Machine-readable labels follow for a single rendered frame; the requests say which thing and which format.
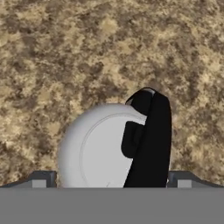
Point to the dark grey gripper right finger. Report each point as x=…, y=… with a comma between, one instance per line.
x=183, y=178

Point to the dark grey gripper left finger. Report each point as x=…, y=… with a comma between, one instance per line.
x=40, y=178

